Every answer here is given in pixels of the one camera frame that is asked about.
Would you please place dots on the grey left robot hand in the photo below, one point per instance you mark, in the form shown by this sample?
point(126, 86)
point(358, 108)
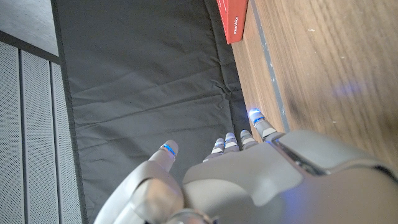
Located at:
point(248, 186)

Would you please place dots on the red notebook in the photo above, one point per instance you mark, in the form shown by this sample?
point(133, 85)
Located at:
point(233, 18)

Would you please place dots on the black fabric backdrop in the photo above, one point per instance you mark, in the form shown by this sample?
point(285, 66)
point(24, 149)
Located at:
point(146, 77)

